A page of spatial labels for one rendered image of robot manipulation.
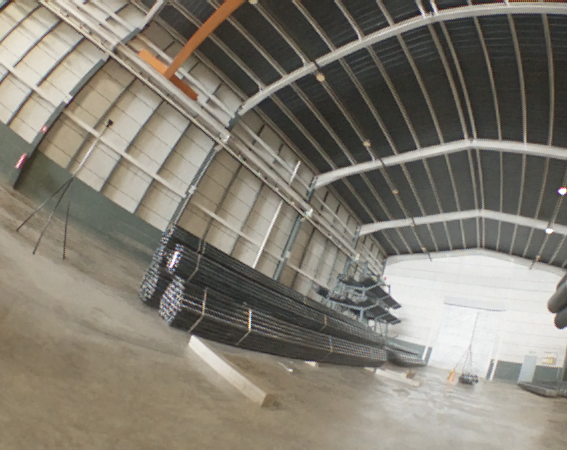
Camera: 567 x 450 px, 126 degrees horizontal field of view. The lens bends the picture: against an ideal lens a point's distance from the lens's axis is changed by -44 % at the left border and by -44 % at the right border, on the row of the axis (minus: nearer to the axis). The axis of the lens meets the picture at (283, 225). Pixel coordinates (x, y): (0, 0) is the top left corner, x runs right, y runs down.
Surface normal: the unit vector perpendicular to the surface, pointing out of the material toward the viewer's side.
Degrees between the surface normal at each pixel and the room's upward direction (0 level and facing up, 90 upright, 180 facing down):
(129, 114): 90
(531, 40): 170
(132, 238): 90
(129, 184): 90
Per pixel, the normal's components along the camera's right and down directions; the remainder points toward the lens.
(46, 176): 0.69, 0.04
